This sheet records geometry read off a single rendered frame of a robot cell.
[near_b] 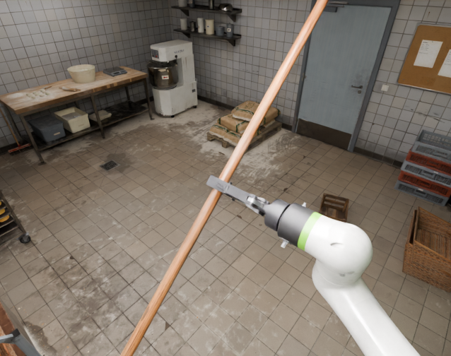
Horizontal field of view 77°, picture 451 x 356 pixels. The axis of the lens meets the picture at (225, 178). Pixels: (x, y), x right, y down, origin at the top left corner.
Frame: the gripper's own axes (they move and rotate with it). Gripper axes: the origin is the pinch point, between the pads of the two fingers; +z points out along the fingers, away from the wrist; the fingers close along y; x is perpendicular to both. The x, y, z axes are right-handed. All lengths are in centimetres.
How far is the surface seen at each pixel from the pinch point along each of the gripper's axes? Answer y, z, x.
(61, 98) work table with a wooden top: 151, 410, 18
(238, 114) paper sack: 299, 219, 135
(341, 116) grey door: 365, 87, 208
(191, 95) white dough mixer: 349, 383, 161
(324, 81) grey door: 329, 125, 240
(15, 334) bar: 34, 85, -112
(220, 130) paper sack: 307, 240, 101
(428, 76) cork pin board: 304, -7, 260
